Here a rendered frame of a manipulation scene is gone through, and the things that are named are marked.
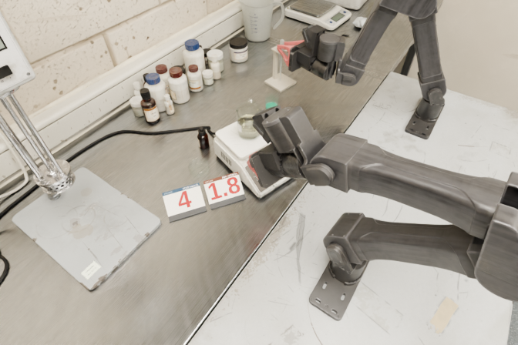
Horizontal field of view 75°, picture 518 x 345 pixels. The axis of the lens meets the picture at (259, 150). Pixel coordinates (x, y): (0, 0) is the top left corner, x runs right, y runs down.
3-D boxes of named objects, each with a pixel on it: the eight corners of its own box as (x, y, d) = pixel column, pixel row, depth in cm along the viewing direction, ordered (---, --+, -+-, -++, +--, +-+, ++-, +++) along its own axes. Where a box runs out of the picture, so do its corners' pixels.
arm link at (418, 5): (334, 84, 98) (393, -22, 75) (335, 68, 104) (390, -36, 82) (374, 98, 98) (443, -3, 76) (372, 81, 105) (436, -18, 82)
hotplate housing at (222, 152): (297, 176, 89) (301, 155, 83) (259, 202, 83) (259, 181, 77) (247, 132, 101) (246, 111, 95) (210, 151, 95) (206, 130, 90)
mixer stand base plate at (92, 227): (163, 222, 79) (162, 219, 78) (91, 293, 68) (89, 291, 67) (83, 168, 91) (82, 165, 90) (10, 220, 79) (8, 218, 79)
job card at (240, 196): (246, 199, 84) (245, 189, 81) (210, 209, 81) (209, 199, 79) (238, 181, 88) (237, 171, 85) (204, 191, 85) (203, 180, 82)
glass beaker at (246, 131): (259, 144, 85) (259, 118, 79) (234, 141, 86) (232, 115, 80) (264, 126, 90) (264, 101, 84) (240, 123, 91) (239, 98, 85)
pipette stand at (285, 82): (296, 83, 118) (299, 50, 109) (280, 92, 114) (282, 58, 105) (280, 74, 122) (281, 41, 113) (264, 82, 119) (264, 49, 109)
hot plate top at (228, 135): (277, 141, 87) (277, 138, 86) (239, 162, 82) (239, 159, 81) (250, 117, 93) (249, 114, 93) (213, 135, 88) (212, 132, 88)
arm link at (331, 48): (318, 45, 89) (364, 49, 88) (320, 29, 95) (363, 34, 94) (312, 82, 98) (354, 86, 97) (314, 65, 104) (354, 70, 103)
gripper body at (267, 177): (247, 159, 65) (266, 159, 59) (286, 136, 69) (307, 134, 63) (260, 188, 66) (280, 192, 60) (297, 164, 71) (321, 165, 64)
